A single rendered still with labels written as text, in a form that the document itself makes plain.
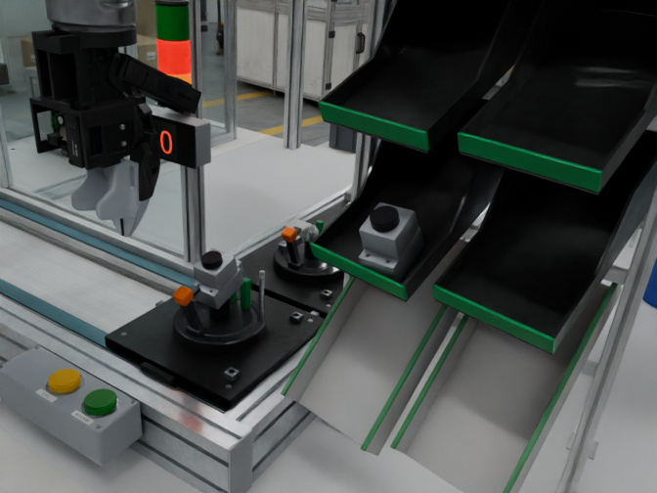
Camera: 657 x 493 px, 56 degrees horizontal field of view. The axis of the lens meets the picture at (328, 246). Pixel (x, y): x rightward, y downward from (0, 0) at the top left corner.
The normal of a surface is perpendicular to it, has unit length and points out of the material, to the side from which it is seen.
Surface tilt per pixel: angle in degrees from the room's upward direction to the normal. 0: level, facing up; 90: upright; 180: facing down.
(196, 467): 90
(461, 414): 45
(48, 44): 90
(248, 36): 90
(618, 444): 0
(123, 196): 93
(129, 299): 0
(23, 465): 0
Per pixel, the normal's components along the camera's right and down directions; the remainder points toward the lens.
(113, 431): 0.85, 0.29
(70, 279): 0.07, -0.89
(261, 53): -0.63, 0.31
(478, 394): -0.42, -0.42
